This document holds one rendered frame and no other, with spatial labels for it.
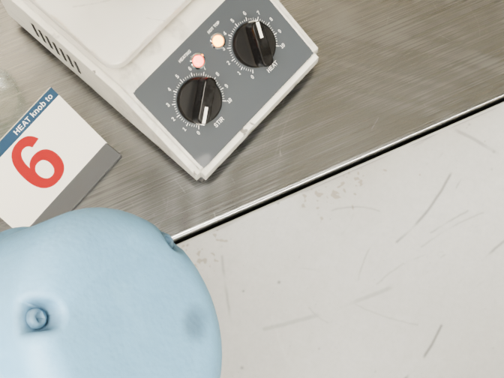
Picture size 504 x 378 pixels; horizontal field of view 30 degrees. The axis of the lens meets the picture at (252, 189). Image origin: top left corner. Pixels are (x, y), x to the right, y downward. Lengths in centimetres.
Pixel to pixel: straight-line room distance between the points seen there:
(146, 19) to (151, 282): 38
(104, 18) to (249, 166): 15
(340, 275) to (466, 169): 12
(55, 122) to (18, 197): 6
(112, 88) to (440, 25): 26
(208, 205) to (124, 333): 43
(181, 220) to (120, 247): 42
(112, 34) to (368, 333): 27
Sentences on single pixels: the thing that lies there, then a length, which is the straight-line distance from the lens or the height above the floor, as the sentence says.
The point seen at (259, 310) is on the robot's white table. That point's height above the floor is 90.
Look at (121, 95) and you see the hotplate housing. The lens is 64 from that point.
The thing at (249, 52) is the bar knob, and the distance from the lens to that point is 66.
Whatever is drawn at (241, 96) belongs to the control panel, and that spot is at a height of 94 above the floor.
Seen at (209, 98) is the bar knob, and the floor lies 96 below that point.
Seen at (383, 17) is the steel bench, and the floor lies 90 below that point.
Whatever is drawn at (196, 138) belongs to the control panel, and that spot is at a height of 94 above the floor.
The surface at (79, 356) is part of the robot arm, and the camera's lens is 24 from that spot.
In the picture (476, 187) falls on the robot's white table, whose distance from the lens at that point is 70.
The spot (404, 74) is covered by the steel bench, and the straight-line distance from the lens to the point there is 72.
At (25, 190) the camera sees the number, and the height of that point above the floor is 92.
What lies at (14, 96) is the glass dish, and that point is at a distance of 72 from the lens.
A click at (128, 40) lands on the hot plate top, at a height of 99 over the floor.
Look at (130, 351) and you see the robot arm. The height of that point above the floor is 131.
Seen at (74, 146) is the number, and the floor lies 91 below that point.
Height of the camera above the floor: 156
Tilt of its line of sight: 75 degrees down
